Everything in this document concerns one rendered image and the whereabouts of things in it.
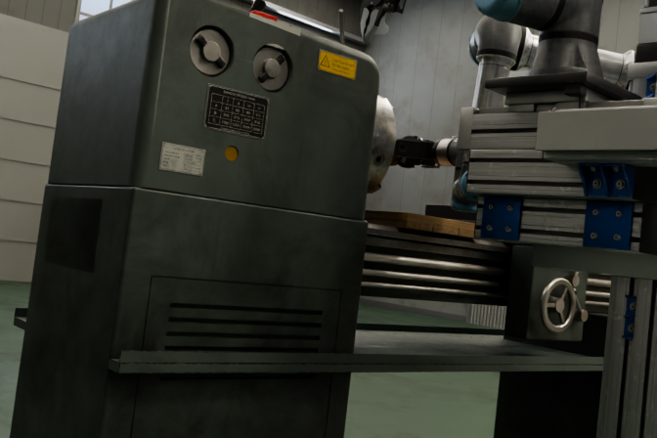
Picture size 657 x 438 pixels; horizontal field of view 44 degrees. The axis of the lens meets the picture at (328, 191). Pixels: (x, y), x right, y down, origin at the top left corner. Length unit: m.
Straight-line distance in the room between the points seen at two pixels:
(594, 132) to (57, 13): 9.16
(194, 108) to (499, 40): 0.78
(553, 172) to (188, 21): 0.76
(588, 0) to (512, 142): 0.31
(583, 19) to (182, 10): 0.78
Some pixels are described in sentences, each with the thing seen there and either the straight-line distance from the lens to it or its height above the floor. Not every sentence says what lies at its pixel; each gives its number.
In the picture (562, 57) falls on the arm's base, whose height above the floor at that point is 1.21.
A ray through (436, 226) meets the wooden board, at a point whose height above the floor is 0.88.
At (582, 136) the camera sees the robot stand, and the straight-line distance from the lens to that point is 1.44.
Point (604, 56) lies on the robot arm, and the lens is 2.23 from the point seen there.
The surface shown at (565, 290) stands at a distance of 2.44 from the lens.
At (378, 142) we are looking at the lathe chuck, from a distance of 2.06.
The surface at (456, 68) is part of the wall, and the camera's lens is 12.06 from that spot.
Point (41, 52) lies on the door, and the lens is 10.06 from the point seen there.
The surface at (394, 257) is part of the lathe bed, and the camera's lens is 2.10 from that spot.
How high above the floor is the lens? 0.79
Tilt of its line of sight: 4 degrees up
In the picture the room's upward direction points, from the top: 7 degrees clockwise
